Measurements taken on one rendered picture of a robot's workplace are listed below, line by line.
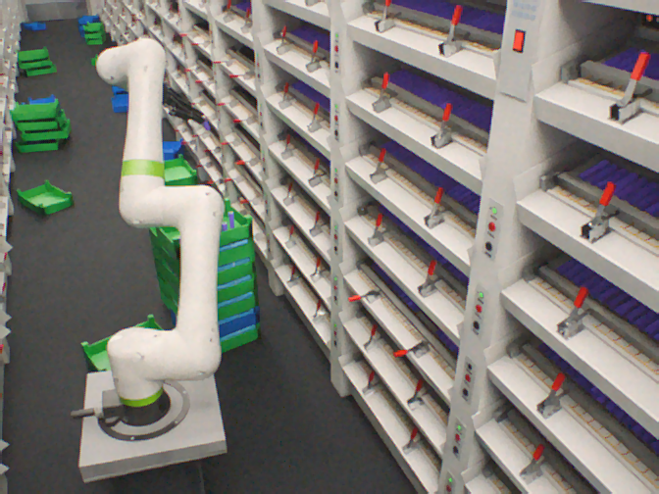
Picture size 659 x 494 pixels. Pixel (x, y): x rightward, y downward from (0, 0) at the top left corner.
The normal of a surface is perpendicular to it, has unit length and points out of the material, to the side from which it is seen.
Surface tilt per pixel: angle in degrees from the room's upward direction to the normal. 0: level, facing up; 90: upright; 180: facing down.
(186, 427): 2
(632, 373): 19
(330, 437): 0
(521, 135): 90
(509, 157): 90
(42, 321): 0
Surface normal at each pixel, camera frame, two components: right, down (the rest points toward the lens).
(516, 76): -0.91, 0.21
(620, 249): -0.30, -0.74
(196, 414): 0.02, -0.88
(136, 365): 0.07, 0.44
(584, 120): -0.86, 0.48
